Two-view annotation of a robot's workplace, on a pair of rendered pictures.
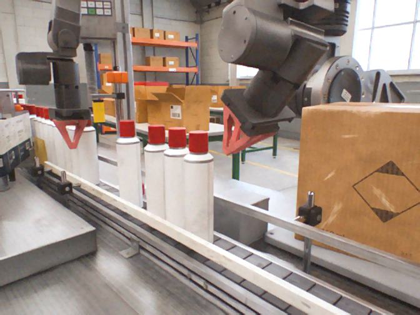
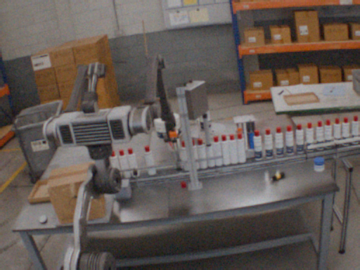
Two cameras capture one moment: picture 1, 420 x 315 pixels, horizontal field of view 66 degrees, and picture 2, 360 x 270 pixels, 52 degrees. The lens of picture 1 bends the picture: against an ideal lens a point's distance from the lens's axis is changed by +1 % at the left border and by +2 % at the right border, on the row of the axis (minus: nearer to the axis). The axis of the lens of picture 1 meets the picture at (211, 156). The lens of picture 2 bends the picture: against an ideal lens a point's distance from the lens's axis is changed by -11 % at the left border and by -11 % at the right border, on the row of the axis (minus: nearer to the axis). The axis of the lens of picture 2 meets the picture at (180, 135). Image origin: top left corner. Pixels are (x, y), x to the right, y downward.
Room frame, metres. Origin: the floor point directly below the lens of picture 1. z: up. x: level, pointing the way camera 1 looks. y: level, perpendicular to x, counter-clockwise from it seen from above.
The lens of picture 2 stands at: (2.63, -1.30, 2.14)
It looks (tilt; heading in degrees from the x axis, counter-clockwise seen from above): 23 degrees down; 137
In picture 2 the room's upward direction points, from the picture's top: 9 degrees counter-clockwise
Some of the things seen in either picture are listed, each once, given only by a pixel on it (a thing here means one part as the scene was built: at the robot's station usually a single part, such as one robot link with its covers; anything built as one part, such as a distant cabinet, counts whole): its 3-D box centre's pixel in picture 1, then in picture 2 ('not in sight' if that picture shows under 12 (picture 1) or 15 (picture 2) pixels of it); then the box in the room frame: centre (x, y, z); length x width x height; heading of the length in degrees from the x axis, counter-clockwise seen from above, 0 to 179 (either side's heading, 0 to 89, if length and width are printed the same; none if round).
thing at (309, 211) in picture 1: (302, 243); not in sight; (0.47, -0.14, 0.91); 0.07 x 0.03 x 0.16; 134
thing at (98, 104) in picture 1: (99, 110); not in sight; (0.84, 0.30, 1.09); 0.03 x 0.01 x 0.06; 134
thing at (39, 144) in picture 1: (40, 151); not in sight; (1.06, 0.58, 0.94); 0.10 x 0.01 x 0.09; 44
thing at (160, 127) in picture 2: not in sight; (168, 126); (0.33, 0.72, 0.95); 0.20 x 0.20 x 0.14
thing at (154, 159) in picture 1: (158, 175); (132, 162); (0.61, 0.11, 0.98); 0.05 x 0.05 x 0.20
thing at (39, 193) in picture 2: not in sight; (50, 190); (0.15, -0.35, 0.85); 0.30 x 0.26 x 0.04; 44
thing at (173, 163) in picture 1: (178, 182); (124, 164); (0.58, 0.06, 0.98); 0.05 x 0.05 x 0.20
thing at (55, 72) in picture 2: not in sight; (77, 85); (-2.89, 1.80, 0.70); 1.20 x 0.82 x 1.39; 41
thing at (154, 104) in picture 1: (167, 105); not in sight; (3.10, 0.42, 0.96); 0.53 x 0.45 x 0.37; 127
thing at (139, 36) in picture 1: (148, 80); not in sight; (8.54, 1.66, 1.26); 2.78 x 0.61 x 2.51; 125
